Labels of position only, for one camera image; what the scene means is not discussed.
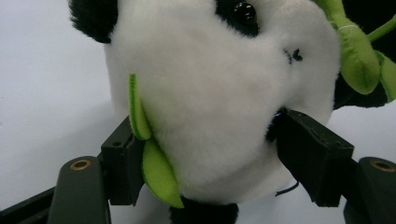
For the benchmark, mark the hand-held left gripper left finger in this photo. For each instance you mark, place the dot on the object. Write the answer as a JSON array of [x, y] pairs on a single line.
[[121, 168]]

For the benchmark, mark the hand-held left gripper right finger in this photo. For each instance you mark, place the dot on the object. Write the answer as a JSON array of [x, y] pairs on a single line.
[[314, 158]]

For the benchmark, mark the panda plush toy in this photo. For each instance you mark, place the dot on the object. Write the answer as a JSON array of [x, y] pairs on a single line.
[[211, 102]]

